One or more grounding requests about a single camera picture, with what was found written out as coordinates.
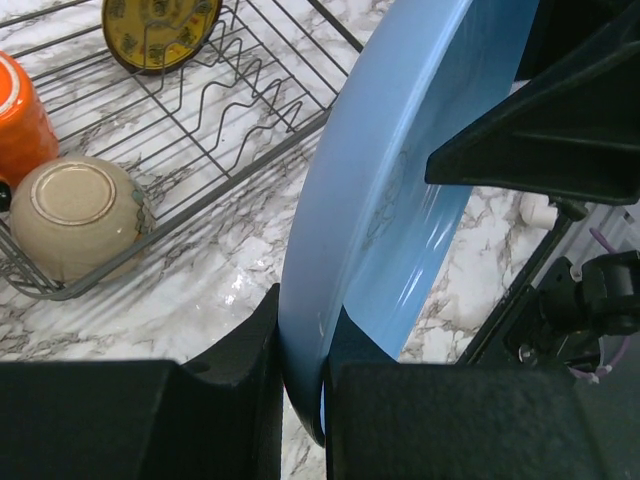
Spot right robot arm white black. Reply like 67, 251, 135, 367
425, 1, 639, 352

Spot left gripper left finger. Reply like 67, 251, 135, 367
1, 287, 283, 479

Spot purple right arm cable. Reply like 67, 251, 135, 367
569, 227, 634, 386

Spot black mounting rail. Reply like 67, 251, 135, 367
456, 214, 572, 366

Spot orange mug black handle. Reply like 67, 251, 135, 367
0, 52, 59, 212

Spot white plastic fitting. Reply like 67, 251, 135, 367
519, 192, 558, 231

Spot blue plate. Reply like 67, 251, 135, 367
278, 0, 538, 443

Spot white ceramic bowl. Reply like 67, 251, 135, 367
9, 156, 156, 283

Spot black wire dish rack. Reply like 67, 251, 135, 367
1, 1, 363, 301

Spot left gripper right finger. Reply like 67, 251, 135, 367
325, 314, 639, 479

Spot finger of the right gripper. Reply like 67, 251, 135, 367
425, 2, 639, 204

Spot yellow patterned plate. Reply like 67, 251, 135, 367
101, 0, 222, 76

